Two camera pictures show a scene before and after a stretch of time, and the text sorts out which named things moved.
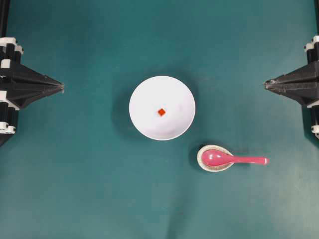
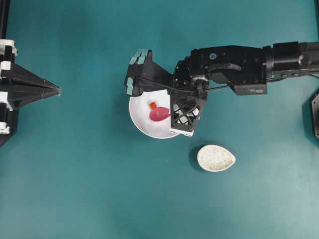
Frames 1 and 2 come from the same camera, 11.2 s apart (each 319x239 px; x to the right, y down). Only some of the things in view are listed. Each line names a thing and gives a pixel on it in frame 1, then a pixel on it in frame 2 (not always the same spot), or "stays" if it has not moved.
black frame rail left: x=4 y=18 stays
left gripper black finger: x=23 y=96 stays
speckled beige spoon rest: x=208 y=168 stays
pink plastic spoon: x=216 y=158 → x=161 y=113
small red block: x=161 y=112 → x=153 y=105
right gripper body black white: x=312 y=54 → x=189 y=89
